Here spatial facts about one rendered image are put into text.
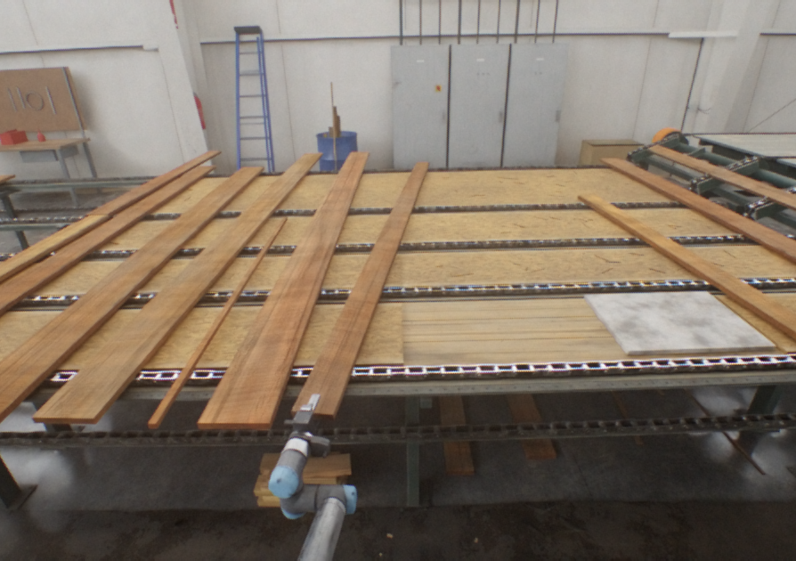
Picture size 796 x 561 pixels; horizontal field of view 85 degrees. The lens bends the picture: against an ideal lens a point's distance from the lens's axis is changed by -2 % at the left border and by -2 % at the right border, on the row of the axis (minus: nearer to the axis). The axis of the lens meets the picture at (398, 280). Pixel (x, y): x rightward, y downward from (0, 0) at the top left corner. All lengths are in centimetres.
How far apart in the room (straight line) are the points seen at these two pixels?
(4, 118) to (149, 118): 218
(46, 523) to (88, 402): 107
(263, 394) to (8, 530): 161
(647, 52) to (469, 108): 292
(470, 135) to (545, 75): 129
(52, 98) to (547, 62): 727
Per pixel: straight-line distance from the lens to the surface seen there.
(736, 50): 802
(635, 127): 842
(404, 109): 680
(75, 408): 186
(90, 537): 265
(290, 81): 757
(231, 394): 165
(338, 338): 182
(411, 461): 210
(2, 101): 931
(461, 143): 694
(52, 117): 889
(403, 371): 170
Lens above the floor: 189
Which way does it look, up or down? 27 degrees down
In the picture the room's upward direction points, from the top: 1 degrees counter-clockwise
